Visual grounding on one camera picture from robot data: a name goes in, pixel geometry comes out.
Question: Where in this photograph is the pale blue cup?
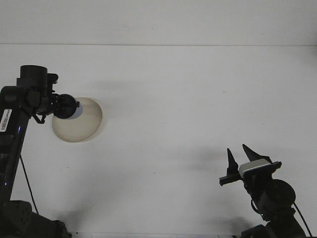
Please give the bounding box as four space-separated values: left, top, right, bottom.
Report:
53 93 80 120

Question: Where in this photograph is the pale round plate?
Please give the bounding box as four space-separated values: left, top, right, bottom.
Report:
52 97 104 143

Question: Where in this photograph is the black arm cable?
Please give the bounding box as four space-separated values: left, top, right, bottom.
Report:
19 154 40 214
251 197 313 238

